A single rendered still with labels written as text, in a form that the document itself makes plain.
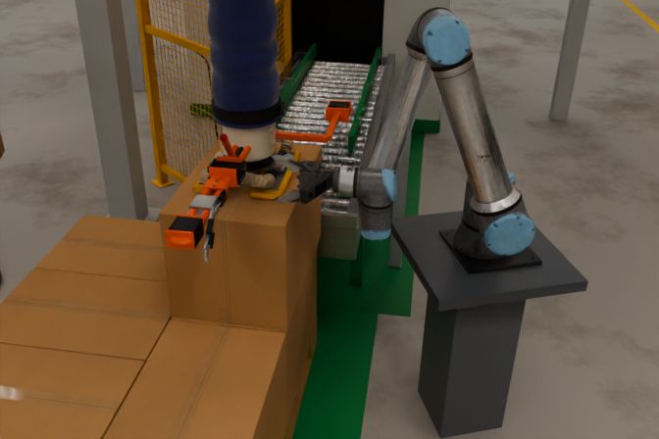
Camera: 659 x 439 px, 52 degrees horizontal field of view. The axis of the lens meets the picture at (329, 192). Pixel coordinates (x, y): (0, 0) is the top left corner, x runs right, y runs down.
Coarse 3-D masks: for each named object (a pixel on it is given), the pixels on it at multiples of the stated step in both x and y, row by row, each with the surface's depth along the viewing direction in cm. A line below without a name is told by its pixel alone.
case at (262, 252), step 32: (320, 160) 252; (192, 192) 219; (160, 224) 209; (224, 224) 205; (256, 224) 203; (288, 224) 206; (320, 224) 267; (192, 256) 212; (224, 256) 210; (256, 256) 208; (288, 256) 210; (192, 288) 218; (224, 288) 216; (256, 288) 214; (288, 288) 215; (224, 320) 222; (256, 320) 220; (288, 320) 220
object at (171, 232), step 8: (176, 216) 174; (184, 216) 174; (192, 216) 174; (176, 224) 170; (184, 224) 170; (192, 224) 170; (200, 224) 172; (168, 232) 168; (176, 232) 167; (184, 232) 167; (192, 232) 167; (200, 232) 172; (168, 240) 169; (192, 240) 168; (184, 248) 169; (192, 248) 169
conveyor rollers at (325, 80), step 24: (312, 72) 459; (336, 72) 457; (360, 72) 456; (312, 96) 413; (336, 96) 417; (360, 96) 415; (288, 120) 380; (312, 120) 379; (312, 144) 354; (336, 144) 352; (360, 144) 351
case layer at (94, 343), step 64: (64, 256) 256; (128, 256) 257; (0, 320) 222; (64, 320) 223; (128, 320) 223; (192, 320) 224; (0, 384) 197; (64, 384) 198; (128, 384) 198; (192, 384) 198; (256, 384) 199
